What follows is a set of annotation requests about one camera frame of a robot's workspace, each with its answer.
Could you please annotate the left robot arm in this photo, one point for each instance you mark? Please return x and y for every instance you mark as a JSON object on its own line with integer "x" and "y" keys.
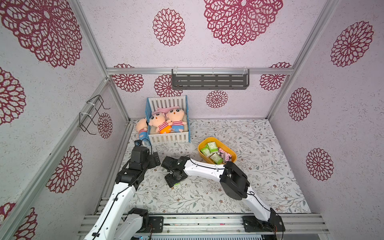
{"x": 111, "y": 225}

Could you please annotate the blue white toy crib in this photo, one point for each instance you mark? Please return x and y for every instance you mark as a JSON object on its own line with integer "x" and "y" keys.
{"x": 165, "y": 102}

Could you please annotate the plush doll orange shorts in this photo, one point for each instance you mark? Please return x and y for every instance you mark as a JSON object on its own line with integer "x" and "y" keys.
{"x": 161, "y": 125}

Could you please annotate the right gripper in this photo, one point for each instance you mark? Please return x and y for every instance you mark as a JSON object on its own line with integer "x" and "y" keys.
{"x": 174, "y": 179}

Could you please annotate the plush doll blue shorts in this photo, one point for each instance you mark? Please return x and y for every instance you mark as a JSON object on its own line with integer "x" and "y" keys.
{"x": 176, "y": 118}

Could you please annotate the pink kuromi tissue pack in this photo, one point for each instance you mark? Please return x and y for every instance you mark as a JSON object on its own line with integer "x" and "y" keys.
{"x": 221, "y": 152}
{"x": 226, "y": 157}

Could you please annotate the grey wall shelf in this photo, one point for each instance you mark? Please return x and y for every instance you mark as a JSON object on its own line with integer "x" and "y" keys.
{"x": 211, "y": 81}

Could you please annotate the pink pillow in crib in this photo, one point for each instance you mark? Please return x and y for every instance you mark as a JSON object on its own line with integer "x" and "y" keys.
{"x": 164, "y": 110}

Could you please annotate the pink kuromi tissue pack bottom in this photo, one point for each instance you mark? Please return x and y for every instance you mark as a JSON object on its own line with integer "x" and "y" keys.
{"x": 221, "y": 152}

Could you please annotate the black wire wall rack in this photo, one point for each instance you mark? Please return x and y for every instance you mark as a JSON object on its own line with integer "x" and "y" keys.
{"x": 86, "y": 118}

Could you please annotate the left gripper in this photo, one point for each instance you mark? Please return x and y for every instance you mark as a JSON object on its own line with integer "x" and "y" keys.
{"x": 152, "y": 163}

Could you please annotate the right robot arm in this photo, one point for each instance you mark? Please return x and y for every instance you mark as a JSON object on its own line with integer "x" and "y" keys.
{"x": 235, "y": 184}

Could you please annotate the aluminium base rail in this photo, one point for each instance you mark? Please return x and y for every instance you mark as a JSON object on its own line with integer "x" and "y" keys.
{"x": 235, "y": 224}

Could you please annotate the green tissue pack bottom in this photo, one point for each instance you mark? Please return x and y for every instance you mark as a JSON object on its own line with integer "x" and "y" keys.
{"x": 216, "y": 158}

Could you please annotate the plush doll outside crib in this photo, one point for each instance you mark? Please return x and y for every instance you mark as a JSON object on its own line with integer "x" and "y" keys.
{"x": 142, "y": 129}

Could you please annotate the yellow plastic storage box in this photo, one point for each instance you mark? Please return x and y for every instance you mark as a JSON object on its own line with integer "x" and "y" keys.
{"x": 220, "y": 145}

